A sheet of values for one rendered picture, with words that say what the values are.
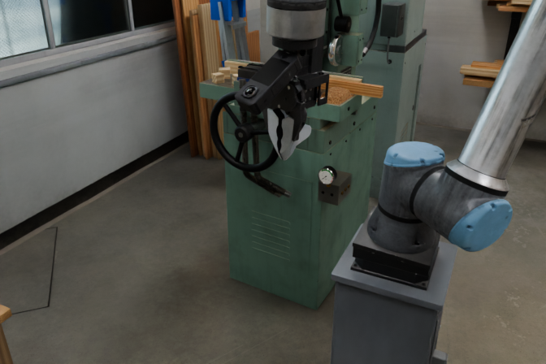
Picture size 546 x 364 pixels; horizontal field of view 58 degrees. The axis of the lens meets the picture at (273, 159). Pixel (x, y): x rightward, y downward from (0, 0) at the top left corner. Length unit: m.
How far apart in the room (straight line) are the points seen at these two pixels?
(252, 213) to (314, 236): 0.28
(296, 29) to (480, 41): 3.42
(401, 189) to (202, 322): 1.11
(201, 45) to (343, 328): 2.22
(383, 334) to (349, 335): 0.11
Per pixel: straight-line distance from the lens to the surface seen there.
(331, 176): 1.71
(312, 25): 0.75
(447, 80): 4.19
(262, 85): 0.75
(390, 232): 1.38
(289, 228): 1.97
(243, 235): 2.13
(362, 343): 1.56
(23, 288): 2.51
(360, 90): 1.81
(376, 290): 1.41
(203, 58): 3.31
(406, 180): 1.29
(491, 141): 1.19
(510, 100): 1.19
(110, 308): 2.25
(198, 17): 3.27
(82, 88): 2.92
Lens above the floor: 1.41
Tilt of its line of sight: 24 degrees down
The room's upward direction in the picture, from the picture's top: straight up
